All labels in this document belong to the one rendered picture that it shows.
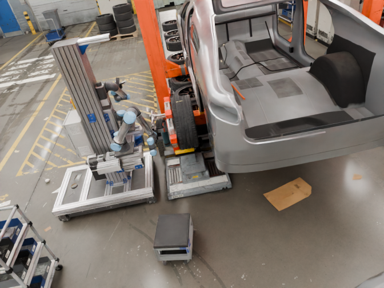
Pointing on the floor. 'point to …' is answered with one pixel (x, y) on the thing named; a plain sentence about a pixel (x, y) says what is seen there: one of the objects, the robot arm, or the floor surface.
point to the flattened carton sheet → (288, 194)
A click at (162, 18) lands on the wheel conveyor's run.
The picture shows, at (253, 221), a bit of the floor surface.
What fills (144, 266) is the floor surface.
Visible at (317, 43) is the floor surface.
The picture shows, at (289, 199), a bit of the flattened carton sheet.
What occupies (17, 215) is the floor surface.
